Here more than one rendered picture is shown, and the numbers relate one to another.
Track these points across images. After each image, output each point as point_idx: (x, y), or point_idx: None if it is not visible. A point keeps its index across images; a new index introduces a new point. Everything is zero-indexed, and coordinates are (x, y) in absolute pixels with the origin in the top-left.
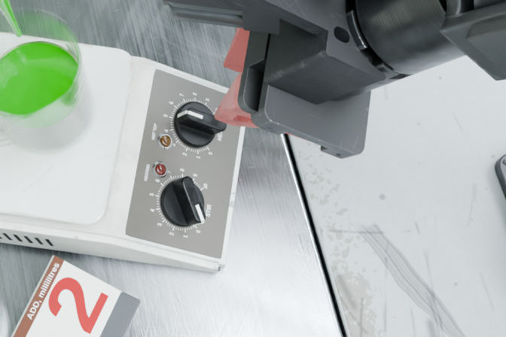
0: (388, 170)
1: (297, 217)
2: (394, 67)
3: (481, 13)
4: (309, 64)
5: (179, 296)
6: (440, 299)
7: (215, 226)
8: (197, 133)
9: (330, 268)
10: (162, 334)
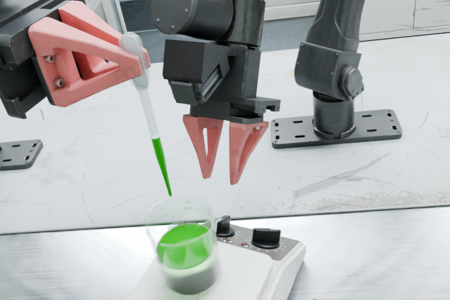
0: (266, 183)
1: (281, 220)
2: (258, 43)
3: None
4: (247, 63)
5: (315, 279)
6: (335, 175)
7: (281, 238)
8: (227, 230)
9: (312, 211)
10: (337, 291)
